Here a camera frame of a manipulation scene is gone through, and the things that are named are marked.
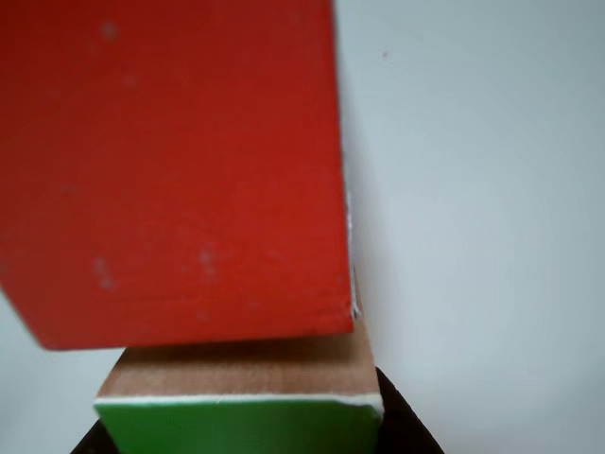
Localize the wooden cube with green top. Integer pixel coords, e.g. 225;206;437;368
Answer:
92;264;384;454

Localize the wooden cube with red top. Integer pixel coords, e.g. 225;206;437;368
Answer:
0;0;356;352

